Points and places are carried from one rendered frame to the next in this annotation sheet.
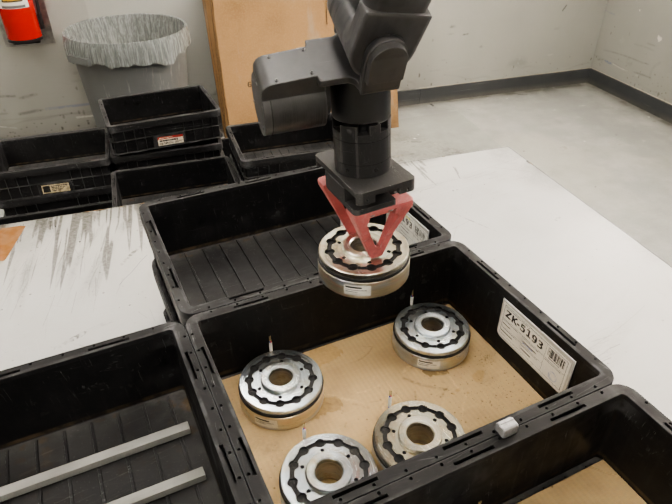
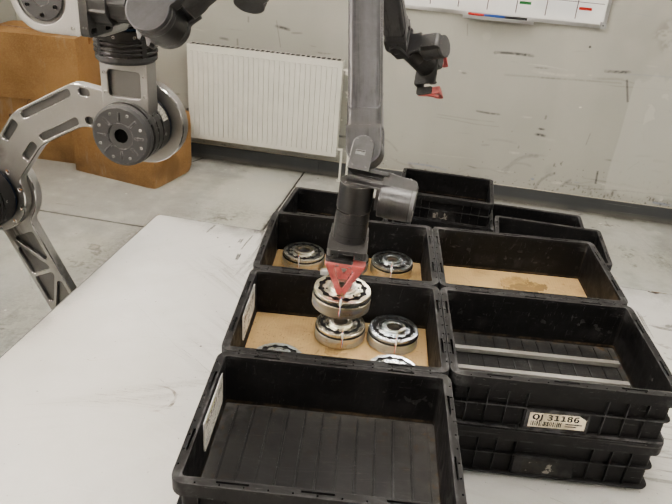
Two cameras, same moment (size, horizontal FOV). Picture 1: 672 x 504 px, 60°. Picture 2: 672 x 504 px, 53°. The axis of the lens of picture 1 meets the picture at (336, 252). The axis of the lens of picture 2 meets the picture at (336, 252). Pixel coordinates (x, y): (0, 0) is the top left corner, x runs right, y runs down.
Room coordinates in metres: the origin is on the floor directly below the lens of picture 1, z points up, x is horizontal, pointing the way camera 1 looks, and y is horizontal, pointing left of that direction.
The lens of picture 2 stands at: (1.44, 0.43, 1.63)
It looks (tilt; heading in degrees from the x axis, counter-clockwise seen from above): 27 degrees down; 208
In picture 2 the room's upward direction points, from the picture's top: 5 degrees clockwise
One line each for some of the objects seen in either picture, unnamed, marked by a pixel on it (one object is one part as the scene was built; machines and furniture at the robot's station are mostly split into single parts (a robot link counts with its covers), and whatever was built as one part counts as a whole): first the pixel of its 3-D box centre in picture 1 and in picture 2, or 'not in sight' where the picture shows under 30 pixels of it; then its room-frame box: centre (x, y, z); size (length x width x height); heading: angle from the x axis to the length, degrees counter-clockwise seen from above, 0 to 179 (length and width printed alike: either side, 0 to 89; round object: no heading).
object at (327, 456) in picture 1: (328, 472); (393, 327); (0.36, 0.01, 0.86); 0.05 x 0.05 x 0.01
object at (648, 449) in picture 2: not in sight; (531, 405); (0.31, 0.30, 0.76); 0.40 x 0.30 x 0.12; 116
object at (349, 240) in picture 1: (363, 245); (342, 287); (0.54, -0.03, 1.03); 0.05 x 0.05 x 0.01
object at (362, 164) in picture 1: (362, 148); (350, 227); (0.54, -0.03, 1.15); 0.10 x 0.07 x 0.07; 25
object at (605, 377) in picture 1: (388, 353); (339, 319); (0.48, -0.06, 0.92); 0.40 x 0.30 x 0.02; 116
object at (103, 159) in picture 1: (64, 190); not in sight; (1.95, 1.03, 0.31); 0.40 x 0.30 x 0.34; 109
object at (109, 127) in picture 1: (168, 160); not in sight; (2.08, 0.66, 0.37); 0.42 x 0.34 x 0.46; 108
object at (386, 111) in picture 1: (354, 90); (359, 195); (0.53, -0.02, 1.21); 0.07 x 0.06 x 0.07; 107
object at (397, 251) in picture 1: (363, 249); (342, 289); (0.54, -0.03, 1.02); 0.10 x 0.10 x 0.01
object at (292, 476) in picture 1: (328, 475); (393, 329); (0.36, 0.01, 0.86); 0.10 x 0.10 x 0.01
